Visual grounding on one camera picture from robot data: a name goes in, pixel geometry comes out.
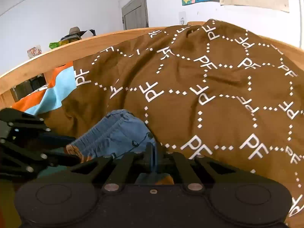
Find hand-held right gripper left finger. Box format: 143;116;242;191
67;143;155;194

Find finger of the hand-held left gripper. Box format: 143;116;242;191
0;108;77;146
0;139;82;181

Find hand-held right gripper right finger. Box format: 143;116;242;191
154;144;281;194

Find blue pants with orange print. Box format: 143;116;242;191
65;109;175;186

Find small printed box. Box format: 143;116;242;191
27;44;43;59

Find green packet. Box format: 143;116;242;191
49;40;70;49

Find brown patterned blanket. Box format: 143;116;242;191
39;18;304;228

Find brown hat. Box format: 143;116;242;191
60;27;96;41

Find grey door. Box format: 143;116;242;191
121;0;150;31

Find wooden bed frame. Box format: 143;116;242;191
0;21;304;110

